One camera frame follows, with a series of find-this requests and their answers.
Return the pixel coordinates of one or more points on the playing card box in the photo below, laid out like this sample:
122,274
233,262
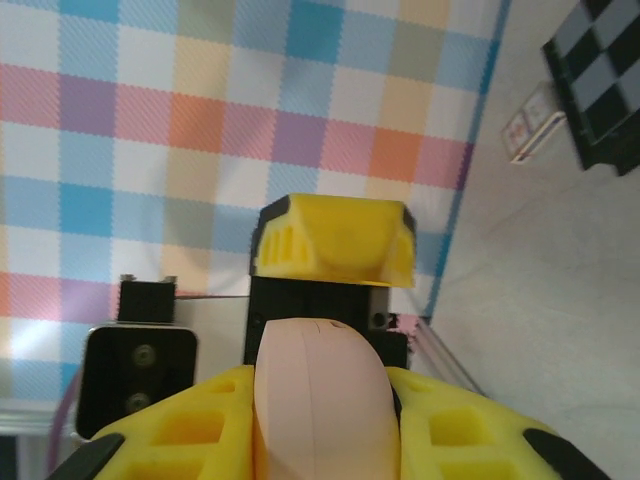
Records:
530,125

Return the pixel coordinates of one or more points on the pink earbud charging case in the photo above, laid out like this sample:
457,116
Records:
325,400

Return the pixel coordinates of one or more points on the black grey chessboard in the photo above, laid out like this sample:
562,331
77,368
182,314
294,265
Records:
600,75

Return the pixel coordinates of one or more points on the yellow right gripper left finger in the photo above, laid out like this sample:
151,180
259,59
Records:
200,425

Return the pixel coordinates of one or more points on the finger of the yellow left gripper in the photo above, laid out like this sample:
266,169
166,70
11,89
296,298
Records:
340,235

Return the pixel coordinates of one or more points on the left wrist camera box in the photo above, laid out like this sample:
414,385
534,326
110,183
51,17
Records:
135,380

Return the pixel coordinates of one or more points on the aluminium side rail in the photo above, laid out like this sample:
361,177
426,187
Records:
450,355

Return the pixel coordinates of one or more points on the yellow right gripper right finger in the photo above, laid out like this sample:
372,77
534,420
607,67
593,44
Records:
450,430

